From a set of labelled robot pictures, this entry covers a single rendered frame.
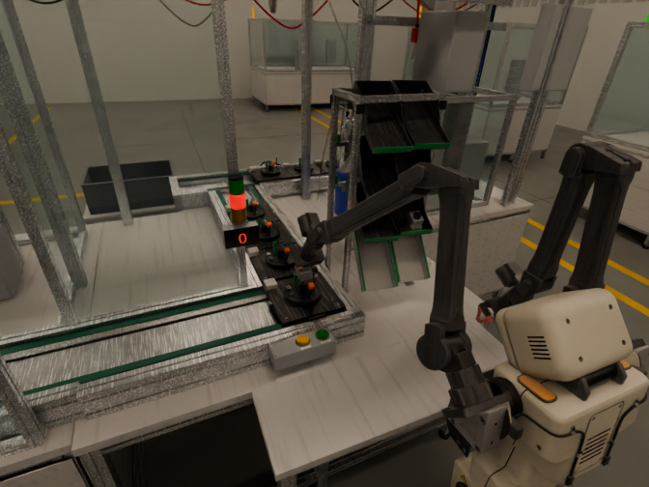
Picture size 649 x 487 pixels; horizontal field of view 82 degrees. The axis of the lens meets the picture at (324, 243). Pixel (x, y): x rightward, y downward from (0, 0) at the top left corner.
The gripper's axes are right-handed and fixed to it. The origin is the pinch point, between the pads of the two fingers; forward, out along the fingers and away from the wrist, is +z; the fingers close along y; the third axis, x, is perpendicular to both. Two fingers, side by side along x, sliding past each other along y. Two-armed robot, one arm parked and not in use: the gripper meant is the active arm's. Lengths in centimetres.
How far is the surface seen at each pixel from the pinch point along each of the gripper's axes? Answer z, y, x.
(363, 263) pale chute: 2.9, -23.9, 4.8
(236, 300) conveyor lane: 17.6, 23.9, 1.5
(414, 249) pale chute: 2.4, -47.3, 5.2
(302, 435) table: -7, 19, 51
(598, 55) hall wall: 270, -876, -377
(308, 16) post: 2, -49, -131
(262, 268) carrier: 24.3, 9.6, -10.5
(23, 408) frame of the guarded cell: -7, 82, 20
